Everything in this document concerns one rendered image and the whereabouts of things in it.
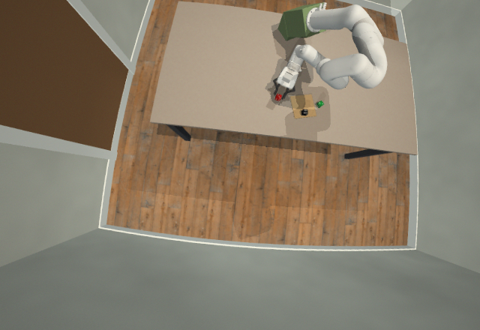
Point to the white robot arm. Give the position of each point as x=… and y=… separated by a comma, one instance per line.
x=367, y=68

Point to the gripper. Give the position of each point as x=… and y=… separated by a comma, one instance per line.
x=290, y=85

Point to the tan flat mat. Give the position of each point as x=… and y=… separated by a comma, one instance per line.
x=301, y=102

